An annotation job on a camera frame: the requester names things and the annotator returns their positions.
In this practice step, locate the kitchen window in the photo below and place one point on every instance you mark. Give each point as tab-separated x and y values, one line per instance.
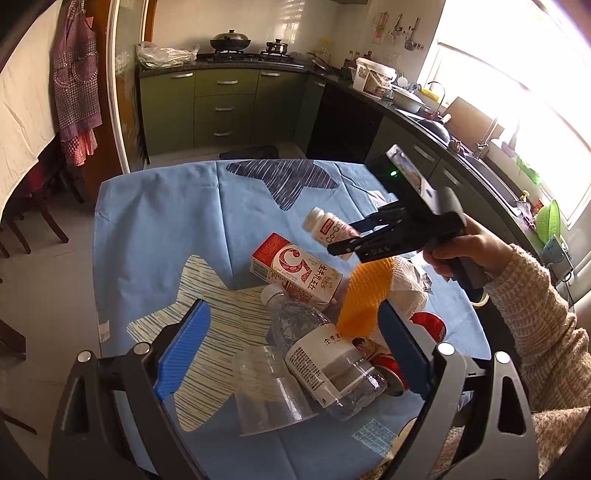
521	69

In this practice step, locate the clear plastic water bottle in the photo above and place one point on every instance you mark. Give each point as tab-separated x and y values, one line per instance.
323	355

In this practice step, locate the checkered apron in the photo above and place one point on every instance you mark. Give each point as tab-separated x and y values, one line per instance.
76	92

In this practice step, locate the metal faucet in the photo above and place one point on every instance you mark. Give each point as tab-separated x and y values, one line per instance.
489	136

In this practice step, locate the white table cloth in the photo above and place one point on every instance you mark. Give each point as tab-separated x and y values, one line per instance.
27	115

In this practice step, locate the orange foam fruit net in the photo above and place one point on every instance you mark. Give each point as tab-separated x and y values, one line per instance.
364	295

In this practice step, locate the beige knitted sweater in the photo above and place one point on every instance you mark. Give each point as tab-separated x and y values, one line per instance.
558	443

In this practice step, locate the small lidded pot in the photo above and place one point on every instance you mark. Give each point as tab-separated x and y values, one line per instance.
277	48

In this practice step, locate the blue star print tablecloth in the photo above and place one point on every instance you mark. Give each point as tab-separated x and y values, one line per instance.
152	221

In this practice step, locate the green sink cabinet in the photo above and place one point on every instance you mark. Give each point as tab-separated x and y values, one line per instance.
415	147

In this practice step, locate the dark wooden chair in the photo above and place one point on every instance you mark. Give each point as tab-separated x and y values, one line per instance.
41	184

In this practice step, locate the brown cardboard box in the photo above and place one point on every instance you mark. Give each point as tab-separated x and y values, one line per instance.
466	117

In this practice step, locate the green drawer cabinet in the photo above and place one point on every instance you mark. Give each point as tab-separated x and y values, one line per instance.
221	110

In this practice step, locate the wooden door frame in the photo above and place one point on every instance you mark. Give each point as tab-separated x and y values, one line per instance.
121	92

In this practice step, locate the black built-in appliance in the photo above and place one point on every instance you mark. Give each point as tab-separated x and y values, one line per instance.
341	124

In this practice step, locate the white enamel basin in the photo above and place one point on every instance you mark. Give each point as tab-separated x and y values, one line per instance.
408	99

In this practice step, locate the black wok with lid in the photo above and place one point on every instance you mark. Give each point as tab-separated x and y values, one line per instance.
231	42

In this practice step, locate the hanging kitchen utensils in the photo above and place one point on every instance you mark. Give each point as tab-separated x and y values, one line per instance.
397	30

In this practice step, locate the dark floor mat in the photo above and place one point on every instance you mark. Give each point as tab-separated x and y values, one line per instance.
249	152

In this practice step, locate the person's right hand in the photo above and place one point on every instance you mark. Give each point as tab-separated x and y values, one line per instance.
485	251

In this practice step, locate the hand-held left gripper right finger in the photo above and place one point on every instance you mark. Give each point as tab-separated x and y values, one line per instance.
401	341

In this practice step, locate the small white yogurt bottle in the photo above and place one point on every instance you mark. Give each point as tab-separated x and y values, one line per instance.
323	226

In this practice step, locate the glass pan lid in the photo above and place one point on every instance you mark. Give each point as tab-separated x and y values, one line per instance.
319	63

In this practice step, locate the gas stove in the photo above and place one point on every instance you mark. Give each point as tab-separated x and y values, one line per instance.
244	57

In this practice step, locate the white plastic bucket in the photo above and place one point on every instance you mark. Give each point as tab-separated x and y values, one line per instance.
374	76

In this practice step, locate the red white milk carton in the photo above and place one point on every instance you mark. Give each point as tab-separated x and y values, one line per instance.
295	272

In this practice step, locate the green colander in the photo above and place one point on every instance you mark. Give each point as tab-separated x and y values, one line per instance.
549	221

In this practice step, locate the person's right forearm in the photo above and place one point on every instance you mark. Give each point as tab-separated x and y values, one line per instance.
545	332

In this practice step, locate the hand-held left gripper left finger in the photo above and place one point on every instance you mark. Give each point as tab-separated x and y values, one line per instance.
184	341

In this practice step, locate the red drink can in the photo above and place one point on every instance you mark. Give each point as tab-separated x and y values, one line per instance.
392	371

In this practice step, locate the white foam fruit net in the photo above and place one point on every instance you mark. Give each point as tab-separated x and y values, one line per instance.
408	286

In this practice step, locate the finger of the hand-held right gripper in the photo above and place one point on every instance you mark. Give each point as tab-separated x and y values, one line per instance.
369	247
378	219

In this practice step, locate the clear plastic bag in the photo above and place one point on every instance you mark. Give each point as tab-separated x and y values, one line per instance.
161	55

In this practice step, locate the clear plastic cup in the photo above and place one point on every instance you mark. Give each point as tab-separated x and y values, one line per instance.
268	392

